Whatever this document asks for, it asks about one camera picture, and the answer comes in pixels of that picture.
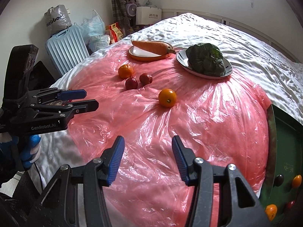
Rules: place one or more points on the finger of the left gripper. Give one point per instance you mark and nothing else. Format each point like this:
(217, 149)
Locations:
(68, 95)
(78, 108)

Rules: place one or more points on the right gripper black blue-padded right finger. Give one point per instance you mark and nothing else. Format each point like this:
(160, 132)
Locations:
(238, 204)

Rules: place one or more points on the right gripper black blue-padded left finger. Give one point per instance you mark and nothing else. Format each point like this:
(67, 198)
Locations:
(57, 205)

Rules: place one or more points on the blue gloved hand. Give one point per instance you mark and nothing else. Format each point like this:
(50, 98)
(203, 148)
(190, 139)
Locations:
(20, 152)

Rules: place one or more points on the green tray with fruit print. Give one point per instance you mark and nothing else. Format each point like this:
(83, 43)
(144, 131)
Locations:
(284, 163)

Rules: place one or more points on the light blue suitcase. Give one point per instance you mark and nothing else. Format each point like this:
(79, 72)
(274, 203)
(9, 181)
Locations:
(67, 49)

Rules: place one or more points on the dark red plum left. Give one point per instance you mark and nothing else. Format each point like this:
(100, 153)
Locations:
(131, 83)

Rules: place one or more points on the dark red plum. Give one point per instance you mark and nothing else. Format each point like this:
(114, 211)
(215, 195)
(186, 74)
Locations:
(131, 83)
(145, 79)

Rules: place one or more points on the orange fruit far left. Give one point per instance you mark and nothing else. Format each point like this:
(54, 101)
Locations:
(125, 71)

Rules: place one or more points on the orange fruit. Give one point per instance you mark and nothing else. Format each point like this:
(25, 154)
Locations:
(125, 71)
(167, 98)

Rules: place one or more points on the grey printed plastic bag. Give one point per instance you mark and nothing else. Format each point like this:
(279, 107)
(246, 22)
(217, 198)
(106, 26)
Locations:
(57, 19)

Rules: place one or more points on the dark red plum right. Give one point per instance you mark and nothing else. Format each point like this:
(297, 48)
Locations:
(145, 79)

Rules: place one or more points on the clear blue plastic bag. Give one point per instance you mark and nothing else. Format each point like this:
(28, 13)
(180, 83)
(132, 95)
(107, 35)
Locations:
(92, 27)

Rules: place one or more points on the pink plastic sheet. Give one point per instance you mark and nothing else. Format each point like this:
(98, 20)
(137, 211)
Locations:
(223, 121)

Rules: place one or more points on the red snack bag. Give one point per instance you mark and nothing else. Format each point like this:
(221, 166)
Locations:
(115, 32)

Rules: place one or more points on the orange rimmed plate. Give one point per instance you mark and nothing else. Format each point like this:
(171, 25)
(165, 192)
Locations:
(142, 55)

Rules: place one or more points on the orange fruit near centre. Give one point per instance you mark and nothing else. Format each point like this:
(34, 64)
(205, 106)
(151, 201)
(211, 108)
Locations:
(167, 98)

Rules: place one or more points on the plaid hanging cloth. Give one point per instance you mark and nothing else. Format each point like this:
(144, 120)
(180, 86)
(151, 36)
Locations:
(120, 16)

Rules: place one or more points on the orange carrot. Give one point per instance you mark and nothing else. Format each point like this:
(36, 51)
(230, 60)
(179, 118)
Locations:
(155, 47)

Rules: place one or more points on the purple small fan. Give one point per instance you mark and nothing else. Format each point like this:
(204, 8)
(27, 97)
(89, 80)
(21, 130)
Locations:
(130, 9)

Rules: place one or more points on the white cardboard box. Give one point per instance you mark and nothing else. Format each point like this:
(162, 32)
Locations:
(148, 15)

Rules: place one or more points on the white black-rimmed plate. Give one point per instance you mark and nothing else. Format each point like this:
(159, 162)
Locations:
(183, 61)

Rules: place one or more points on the green leafy vegetable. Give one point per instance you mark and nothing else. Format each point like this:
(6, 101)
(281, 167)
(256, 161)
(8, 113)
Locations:
(206, 58)

